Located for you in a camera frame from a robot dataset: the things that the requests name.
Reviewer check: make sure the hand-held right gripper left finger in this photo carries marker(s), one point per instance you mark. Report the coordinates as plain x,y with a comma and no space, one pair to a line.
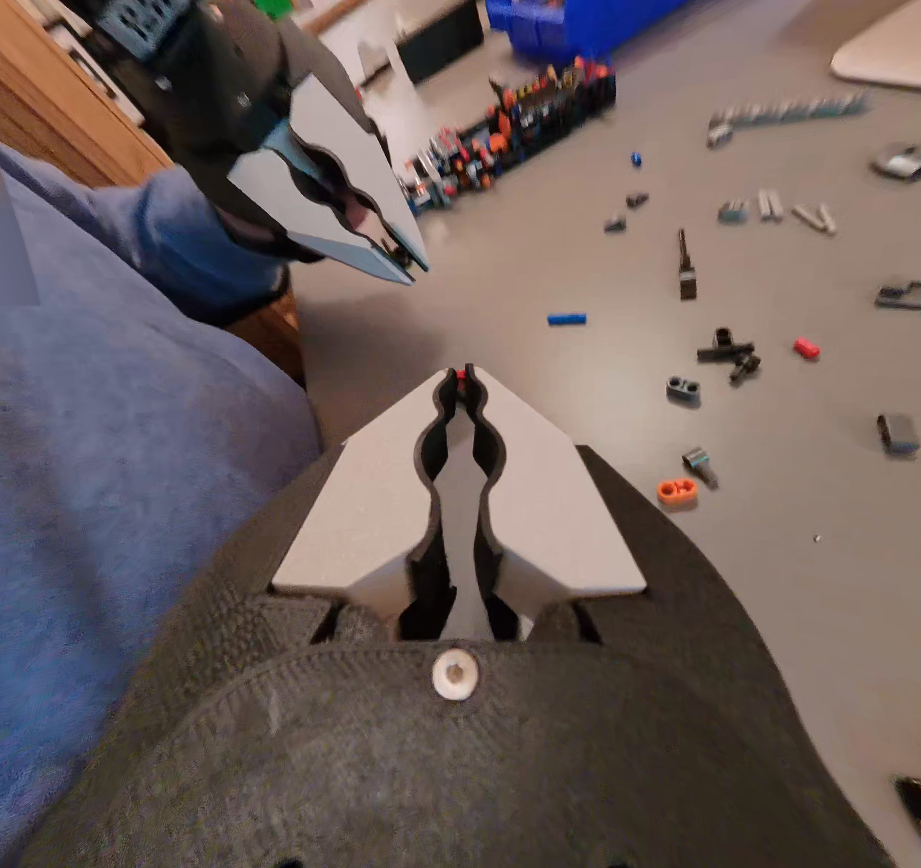
360,515

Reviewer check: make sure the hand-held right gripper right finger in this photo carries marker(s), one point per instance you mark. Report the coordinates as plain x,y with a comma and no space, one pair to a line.
561,515

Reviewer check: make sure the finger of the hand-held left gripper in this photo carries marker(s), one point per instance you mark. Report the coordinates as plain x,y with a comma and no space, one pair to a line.
288,199
345,134

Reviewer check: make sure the black lego cylinder red tip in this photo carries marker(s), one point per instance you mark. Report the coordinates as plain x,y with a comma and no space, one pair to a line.
462,375

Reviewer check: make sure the person's left forearm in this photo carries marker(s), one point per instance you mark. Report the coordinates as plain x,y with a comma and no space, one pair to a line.
180,235

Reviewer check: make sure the orange lego connector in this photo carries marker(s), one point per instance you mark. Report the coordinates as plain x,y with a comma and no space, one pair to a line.
676,492

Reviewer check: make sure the small grey black lego piece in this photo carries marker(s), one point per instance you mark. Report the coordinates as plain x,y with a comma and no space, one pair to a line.
698,461

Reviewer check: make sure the black lego technic chassis model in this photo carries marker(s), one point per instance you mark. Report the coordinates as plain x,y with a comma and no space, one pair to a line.
518,134

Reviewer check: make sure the dark grey two-hole lego connector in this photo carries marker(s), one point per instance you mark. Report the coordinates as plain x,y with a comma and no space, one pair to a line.
683,391

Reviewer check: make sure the long blue lego pin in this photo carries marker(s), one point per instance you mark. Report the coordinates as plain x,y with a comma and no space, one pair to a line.
566,319

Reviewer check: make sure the black lego cross connector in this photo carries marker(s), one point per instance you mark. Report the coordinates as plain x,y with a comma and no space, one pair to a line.
723,350

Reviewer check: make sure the black lego pin connector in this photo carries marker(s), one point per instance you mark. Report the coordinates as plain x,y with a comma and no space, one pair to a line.
745,367

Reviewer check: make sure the black lego axle piece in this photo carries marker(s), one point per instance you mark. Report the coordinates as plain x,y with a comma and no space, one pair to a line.
687,282

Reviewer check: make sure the grey curved lego piece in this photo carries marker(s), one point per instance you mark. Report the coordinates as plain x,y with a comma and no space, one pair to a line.
637,200
615,224

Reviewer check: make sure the red lego bush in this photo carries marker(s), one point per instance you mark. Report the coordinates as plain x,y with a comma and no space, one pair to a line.
806,348

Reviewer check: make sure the grey lego block connector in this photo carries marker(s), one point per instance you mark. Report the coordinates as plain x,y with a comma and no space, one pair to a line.
898,435

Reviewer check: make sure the grey round lego connector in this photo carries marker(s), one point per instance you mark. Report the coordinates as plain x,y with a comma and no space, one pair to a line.
732,212

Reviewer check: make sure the light grey lego axle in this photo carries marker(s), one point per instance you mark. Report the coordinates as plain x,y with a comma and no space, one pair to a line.
827,219
763,206
807,217
775,206

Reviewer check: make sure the small light grey lego connector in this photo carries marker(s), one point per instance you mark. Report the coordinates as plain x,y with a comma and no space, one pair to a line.
719,136

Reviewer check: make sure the long grey lego beam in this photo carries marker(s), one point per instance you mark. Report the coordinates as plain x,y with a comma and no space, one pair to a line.
791,113

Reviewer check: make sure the black lego pin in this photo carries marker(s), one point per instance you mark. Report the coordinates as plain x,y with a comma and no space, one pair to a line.
910,796

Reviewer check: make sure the dark grey flat lego piece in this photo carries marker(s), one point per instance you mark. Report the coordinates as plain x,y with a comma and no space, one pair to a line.
896,163

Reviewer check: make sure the wooden slatted partition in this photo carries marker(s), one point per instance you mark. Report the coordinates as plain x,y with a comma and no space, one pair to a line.
57,91

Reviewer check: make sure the white lamp base plate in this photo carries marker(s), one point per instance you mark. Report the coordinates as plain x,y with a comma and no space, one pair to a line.
885,48

